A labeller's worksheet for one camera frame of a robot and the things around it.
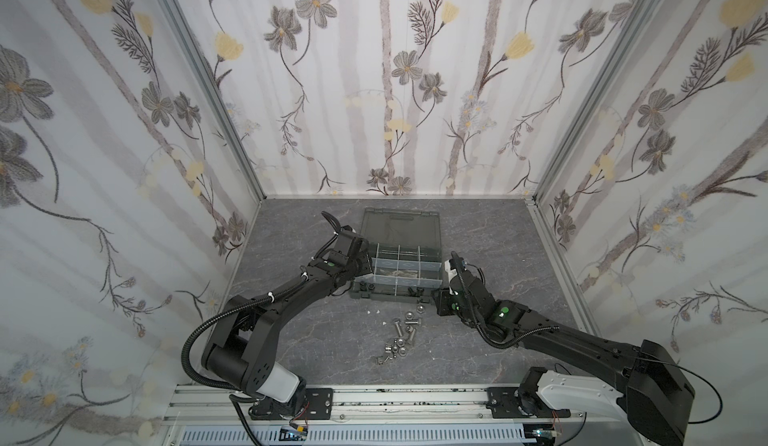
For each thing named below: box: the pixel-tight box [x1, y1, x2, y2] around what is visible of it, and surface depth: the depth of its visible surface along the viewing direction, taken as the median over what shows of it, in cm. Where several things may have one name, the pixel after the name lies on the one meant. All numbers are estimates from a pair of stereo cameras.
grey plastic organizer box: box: [350, 207, 443, 303], surface depth 100 cm
